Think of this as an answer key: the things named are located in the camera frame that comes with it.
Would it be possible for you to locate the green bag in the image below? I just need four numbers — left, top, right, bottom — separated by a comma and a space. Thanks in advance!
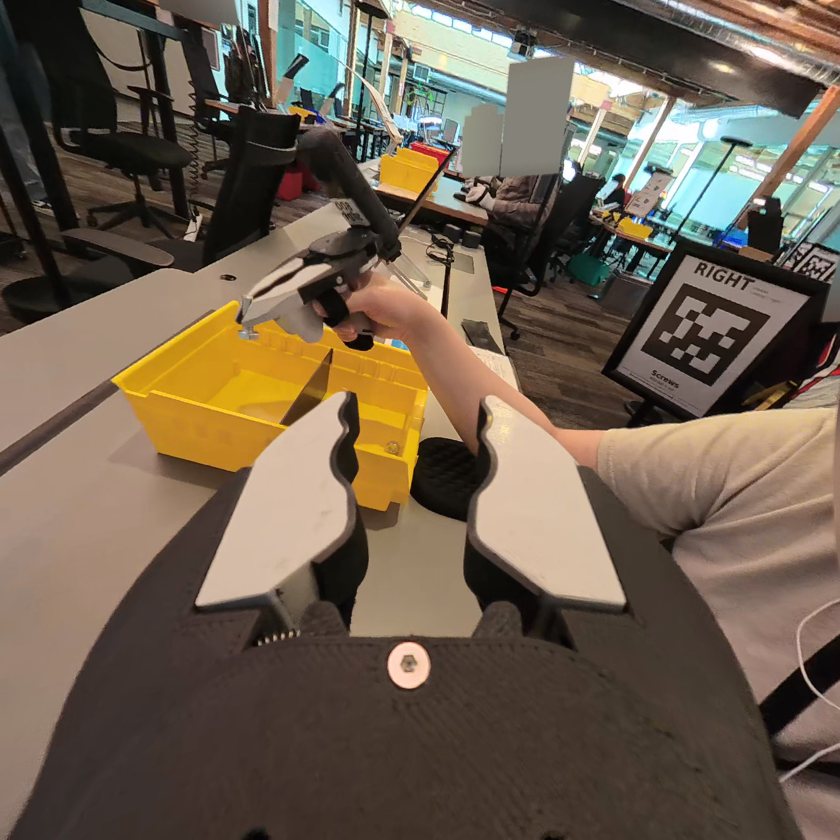
567, 252, 611, 288

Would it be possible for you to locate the white paper sheet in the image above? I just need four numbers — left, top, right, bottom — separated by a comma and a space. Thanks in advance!
469, 346, 521, 392

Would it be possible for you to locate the red storage box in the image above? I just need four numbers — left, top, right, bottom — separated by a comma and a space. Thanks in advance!
276, 164, 322, 202

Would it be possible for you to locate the person's right hand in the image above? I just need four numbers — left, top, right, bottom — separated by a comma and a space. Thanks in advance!
314, 274, 431, 350

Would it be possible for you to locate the black shoulder strap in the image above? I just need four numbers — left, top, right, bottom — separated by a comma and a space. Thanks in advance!
761, 656, 840, 739

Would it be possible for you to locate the person in beige shirt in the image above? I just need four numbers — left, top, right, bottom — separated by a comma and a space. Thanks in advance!
596, 394, 840, 840

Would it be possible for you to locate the black floor stand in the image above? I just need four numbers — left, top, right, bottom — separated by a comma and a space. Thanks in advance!
0, 118, 142, 327

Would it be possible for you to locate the yellow parts bin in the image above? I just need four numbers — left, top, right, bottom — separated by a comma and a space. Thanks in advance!
112, 300, 431, 513

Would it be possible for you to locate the black high-back office chair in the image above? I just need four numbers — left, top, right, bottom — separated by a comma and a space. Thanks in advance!
62, 105, 303, 274

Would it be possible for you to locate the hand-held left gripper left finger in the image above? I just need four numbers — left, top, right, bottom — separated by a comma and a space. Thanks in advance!
195, 391, 370, 624

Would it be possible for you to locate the person's right forearm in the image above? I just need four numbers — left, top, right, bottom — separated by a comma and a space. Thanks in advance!
400, 298, 608, 470

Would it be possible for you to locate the black textured pad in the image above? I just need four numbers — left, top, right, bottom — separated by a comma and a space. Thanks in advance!
410, 437, 492, 522

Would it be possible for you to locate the grey waste bin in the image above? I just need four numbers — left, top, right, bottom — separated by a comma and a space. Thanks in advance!
600, 269, 654, 316

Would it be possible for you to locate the thin white cable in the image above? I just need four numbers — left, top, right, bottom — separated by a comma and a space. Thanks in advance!
780, 597, 840, 782

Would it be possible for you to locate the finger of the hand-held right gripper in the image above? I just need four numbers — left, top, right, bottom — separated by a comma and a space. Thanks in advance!
240, 271, 347, 346
260, 253, 330, 291

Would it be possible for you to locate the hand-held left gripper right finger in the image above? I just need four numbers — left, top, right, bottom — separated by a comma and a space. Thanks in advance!
462, 395, 629, 631

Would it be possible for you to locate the black bin divider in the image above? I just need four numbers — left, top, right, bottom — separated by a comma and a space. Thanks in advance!
280, 348, 336, 427

